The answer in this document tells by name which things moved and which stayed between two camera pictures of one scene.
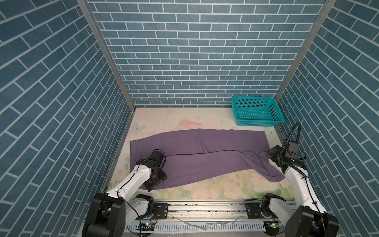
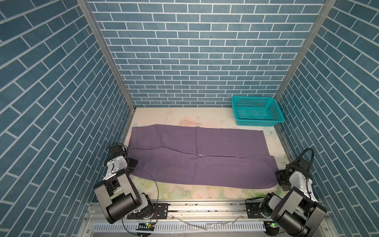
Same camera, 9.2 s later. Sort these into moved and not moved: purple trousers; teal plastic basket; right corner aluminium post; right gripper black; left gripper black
Moved: left gripper black; right gripper black; purple trousers
Not moved: right corner aluminium post; teal plastic basket
